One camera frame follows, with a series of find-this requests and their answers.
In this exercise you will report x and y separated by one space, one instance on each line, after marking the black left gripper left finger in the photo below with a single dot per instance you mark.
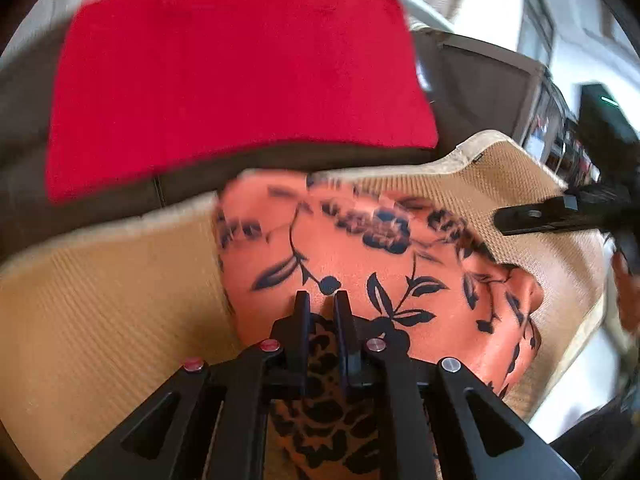
209 421

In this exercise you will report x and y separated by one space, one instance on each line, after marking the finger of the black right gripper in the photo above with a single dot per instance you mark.
566 213

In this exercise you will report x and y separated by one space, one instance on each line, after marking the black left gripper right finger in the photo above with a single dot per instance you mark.
436 420

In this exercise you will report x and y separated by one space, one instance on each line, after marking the orange navy floral garment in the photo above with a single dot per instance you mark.
418 275

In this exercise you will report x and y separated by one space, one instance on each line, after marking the person's right hand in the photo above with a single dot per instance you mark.
628 294

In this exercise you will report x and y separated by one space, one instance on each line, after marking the tan woven seat mat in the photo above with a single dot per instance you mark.
94 321

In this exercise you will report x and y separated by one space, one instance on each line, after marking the dark grey sofa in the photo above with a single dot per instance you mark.
474 86

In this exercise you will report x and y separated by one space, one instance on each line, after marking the red folded cloth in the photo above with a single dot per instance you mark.
146 86

